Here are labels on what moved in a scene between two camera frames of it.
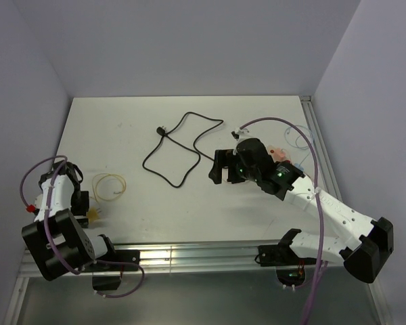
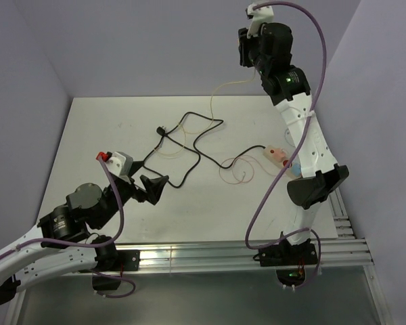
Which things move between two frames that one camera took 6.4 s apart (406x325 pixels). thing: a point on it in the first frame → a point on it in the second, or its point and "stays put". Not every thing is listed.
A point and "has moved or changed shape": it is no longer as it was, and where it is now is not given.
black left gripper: (84, 204) → (153, 188)
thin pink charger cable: (286, 154) has moved or changed shape
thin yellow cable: (95, 182) has moved or changed shape
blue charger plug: (300, 167) stays put
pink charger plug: (278, 154) stays put
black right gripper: (224, 158) → (244, 41)
